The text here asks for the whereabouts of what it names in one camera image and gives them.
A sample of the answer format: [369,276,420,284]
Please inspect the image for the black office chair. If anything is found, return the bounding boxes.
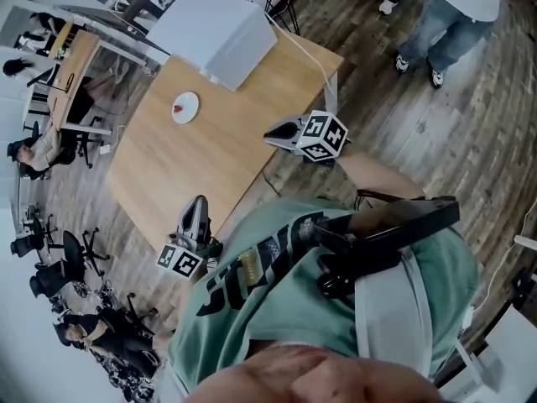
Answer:
[29,227,112,297]
[10,214,60,259]
[6,115,106,182]

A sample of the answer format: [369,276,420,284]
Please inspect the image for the white framed blue panel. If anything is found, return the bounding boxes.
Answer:
[435,304,537,403]

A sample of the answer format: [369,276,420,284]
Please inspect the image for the green printed t-shirt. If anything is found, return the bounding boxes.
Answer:
[167,197,479,403]

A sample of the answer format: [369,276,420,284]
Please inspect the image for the light wooden desk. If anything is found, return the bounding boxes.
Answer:
[45,29,114,136]

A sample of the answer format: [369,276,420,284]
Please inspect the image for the white shoulder strap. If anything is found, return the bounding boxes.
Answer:
[354,252,435,377]

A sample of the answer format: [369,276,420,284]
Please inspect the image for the white round plate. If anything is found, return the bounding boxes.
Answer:
[170,91,201,124]

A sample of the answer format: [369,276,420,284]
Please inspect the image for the wooden table with white legs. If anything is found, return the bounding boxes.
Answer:
[105,27,345,254]

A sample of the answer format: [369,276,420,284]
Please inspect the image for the white power cable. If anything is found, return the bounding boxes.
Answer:
[263,13,339,113]

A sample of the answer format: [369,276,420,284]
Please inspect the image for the person's right forearm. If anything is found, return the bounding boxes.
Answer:
[337,151,425,203]

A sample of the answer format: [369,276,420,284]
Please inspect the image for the black chest harness device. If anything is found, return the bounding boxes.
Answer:
[312,195,461,300]

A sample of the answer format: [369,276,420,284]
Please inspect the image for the person's left hand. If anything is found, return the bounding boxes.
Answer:
[169,232,197,250]

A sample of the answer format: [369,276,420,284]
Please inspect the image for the person's chin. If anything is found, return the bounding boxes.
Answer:
[184,342,441,403]

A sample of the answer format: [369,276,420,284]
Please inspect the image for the white box appliance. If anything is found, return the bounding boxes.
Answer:
[145,0,279,92]

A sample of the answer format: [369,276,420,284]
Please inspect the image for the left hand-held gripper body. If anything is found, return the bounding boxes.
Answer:
[157,237,224,282]

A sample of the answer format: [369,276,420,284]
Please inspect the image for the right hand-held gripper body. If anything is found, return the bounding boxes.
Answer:
[293,109,350,167]

